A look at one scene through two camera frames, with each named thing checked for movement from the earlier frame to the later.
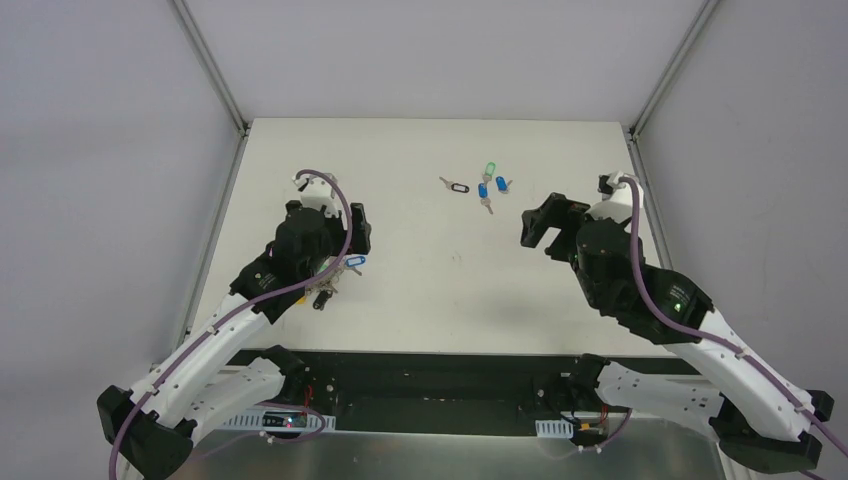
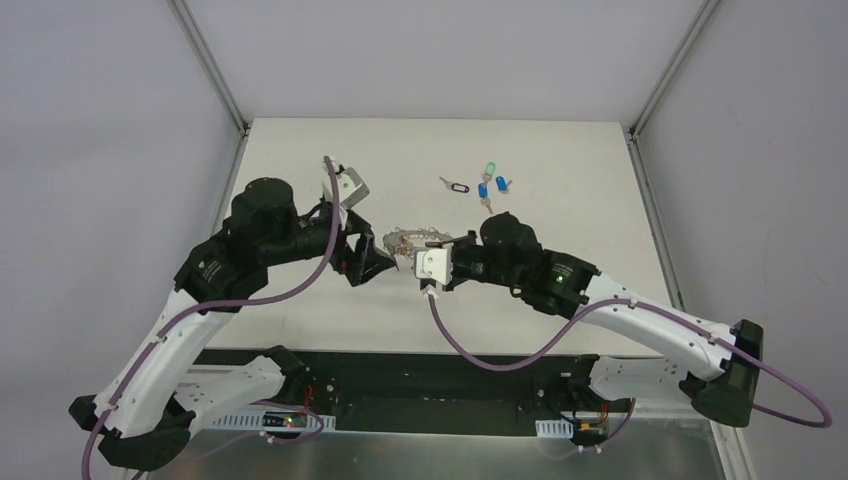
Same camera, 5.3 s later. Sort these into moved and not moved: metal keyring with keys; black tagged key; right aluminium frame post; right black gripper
Moved: right black gripper; metal keyring with keys
Not moved: right aluminium frame post; black tagged key
